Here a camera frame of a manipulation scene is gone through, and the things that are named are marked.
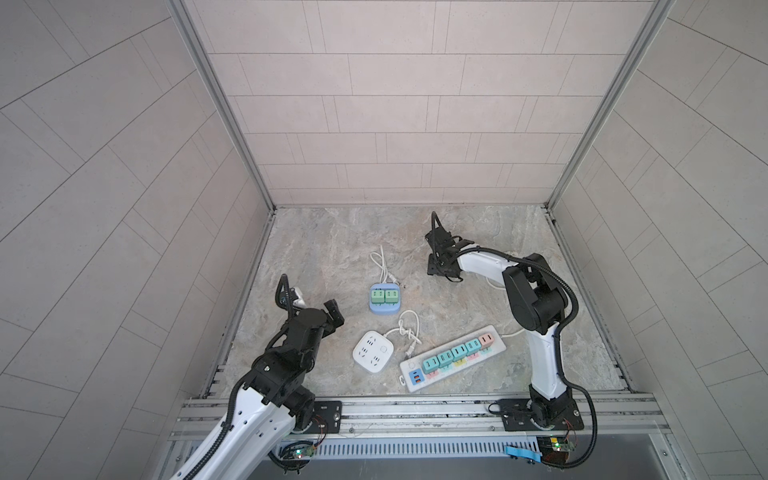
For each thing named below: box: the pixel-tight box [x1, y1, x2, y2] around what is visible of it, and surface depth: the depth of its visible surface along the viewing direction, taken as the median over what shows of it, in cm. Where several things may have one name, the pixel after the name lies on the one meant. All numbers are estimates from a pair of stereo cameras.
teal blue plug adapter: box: [422, 356, 440, 374], surface depth 75 cm
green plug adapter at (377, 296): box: [371, 289, 385, 304], surface depth 86 cm
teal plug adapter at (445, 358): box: [437, 350, 454, 368], surface depth 76 cm
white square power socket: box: [352, 330, 394, 373], surface depth 80 cm
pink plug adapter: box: [478, 333, 494, 349], surface depth 79 cm
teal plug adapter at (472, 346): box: [465, 338, 481, 356], surface depth 78 cm
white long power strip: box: [400, 325, 507, 393], surface depth 78 cm
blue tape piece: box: [505, 446, 543, 463], surface depth 66 cm
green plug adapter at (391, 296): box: [384, 290, 399, 305], surface depth 86 cm
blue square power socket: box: [369, 283, 401, 315], surface depth 90 cm
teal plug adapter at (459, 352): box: [451, 344, 468, 362], surface depth 77 cm
